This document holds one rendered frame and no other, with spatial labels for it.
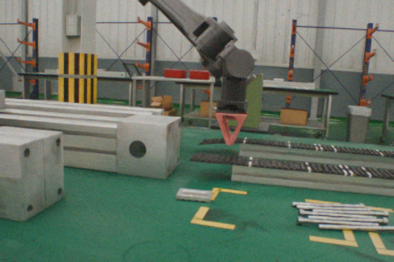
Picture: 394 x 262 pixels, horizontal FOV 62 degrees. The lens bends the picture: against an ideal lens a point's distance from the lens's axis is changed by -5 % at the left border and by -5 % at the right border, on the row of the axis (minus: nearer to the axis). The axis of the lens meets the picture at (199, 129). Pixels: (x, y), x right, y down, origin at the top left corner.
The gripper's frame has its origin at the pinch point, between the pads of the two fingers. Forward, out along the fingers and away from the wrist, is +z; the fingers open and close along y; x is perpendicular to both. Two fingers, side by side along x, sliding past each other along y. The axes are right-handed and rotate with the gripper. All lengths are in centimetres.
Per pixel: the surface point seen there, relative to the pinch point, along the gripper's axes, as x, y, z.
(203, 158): -3.0, 20.4, -0.2
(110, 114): -27.7, 4.7, -4.5
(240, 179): 3.7, 21.0, 2.8
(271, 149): 9.4, 2.1, 1.2
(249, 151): 4.6, 1.9, 2.0
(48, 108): -44.3, 4.6, -4.7
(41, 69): -610, -799, -2
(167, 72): -96, -294, -13
